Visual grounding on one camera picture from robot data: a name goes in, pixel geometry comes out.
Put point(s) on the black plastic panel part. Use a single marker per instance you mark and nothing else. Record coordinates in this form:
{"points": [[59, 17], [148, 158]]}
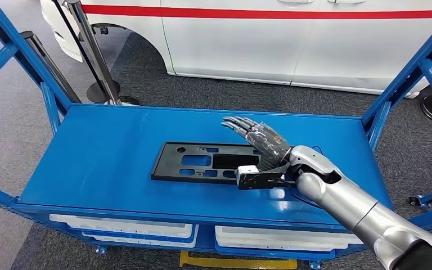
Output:
{"points": [[171, 164]]}

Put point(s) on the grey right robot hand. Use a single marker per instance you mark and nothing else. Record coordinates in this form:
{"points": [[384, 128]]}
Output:
{"points": [[268, 143]]}

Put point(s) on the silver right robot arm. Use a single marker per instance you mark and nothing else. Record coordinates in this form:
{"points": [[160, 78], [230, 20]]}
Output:
{"points": [[342, 201]]}

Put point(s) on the clear plastic storage bin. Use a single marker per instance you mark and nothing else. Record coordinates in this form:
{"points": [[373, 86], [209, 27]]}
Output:
{"points": [[126, 225], [145, 243]]}

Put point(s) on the dark grey stanchion post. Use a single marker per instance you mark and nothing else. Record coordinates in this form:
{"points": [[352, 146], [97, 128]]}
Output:
{"points": [[48, 63]]}

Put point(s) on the blue metal shelf rack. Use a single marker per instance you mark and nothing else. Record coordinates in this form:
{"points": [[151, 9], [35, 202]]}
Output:
{"points": [[108, 167]]}

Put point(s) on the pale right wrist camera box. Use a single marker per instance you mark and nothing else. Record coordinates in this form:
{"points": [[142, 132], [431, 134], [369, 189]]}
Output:
{"points": [[247, 171]]}

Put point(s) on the white car with red stripe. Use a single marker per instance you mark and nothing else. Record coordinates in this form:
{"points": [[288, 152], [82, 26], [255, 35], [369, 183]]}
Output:
{"points": [[238, 44]]}

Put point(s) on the nested clear plastic bins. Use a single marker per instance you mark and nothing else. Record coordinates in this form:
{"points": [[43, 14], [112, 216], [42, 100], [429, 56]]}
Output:
{"points": [[275, 238]]}

